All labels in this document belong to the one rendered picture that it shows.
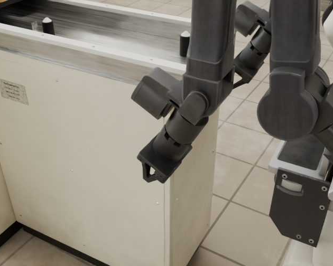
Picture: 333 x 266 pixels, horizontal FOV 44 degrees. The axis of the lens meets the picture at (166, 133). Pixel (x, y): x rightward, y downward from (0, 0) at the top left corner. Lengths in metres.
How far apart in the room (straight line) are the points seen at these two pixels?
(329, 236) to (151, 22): 0.77
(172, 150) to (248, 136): 1.64
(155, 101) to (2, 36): 0.68
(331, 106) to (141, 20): 0.83
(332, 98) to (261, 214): 1.34
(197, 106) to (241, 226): 1.24
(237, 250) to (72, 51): 1.03
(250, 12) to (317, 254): 0.56
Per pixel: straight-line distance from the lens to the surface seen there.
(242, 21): 1.03
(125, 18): 1.32
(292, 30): 0.54
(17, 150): 1.46
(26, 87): 1.26
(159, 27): 1.26
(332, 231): 0.91
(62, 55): 1.12
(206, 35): 0.58
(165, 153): 0.71
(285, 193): 0.81
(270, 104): 0.56
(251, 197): 1.94
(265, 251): 1.73
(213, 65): 0.59
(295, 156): 0.83
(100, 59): 1.04
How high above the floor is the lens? 1.29
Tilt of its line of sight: 34 degrees down
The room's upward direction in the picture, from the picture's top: straight up
